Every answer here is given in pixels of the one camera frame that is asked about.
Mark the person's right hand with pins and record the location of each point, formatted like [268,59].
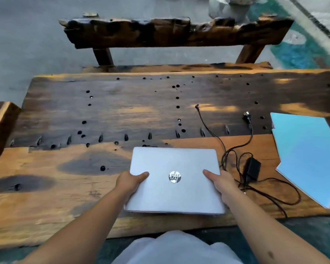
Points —
[222,184]

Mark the light blue notebook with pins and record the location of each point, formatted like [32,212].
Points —
[305,158]

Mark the person's left forearm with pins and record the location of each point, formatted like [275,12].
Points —
[79,225]

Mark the person's right thumb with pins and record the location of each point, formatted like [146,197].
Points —
[210,174]

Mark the silver laptop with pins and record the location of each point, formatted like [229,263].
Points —
[173,180]

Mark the wooden chair armrest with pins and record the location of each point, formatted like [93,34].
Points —
[0,129]

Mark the dark wooden bench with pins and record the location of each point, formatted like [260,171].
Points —
[176,34]

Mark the person's right forearm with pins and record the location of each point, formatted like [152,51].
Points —
[269,230]

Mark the person's white clothing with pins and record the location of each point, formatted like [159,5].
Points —
[176,248]

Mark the grey stone object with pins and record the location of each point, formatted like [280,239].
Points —
[232,6]

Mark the person's left thumb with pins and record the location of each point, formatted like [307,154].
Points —
[141,176]

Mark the person's left hand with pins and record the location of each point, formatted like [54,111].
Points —
[129,183]

